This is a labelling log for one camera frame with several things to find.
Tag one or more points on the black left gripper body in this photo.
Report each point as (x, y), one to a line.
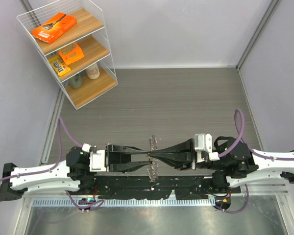
(109, 157)

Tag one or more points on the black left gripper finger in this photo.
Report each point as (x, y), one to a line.
(118, 150)
(128, 167)

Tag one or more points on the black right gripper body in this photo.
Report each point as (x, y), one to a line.
(194, 158)

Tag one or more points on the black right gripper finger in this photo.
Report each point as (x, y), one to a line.
(183, 147)
(178, 160)

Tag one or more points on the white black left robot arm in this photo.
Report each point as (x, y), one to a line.
(75, 174)

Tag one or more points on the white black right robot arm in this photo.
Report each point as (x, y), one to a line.
(233, 162)

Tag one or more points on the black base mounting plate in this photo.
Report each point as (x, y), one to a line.
(140, 187)

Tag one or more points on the grey green cup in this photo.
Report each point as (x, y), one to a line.
(76, 81)

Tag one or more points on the white patterned cup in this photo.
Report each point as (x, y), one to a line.
(93, 71)

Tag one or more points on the yellow candy bag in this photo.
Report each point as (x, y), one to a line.
(58, 65)

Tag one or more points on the small orange candy bag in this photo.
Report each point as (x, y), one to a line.
(71, 53)

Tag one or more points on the large orange candy bag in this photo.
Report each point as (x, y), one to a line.
(55, 27)

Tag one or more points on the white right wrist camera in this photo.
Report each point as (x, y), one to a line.
(203, 148)

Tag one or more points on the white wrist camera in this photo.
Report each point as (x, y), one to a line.
(203, 148)
(97, 158)

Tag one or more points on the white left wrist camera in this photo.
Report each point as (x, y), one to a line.
(97, 158)

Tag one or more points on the white slotted cable duct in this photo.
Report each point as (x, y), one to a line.
(170, 202)

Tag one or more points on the white wire wooden shelf rack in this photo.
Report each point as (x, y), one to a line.
(71, 37)

